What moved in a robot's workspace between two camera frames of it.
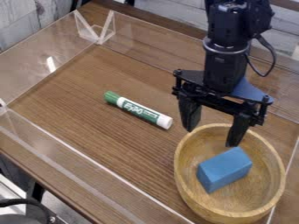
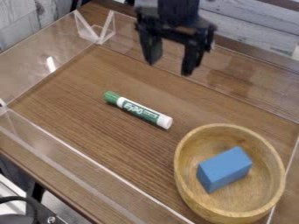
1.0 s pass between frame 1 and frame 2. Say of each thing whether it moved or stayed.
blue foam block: stayed
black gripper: moved
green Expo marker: stayed
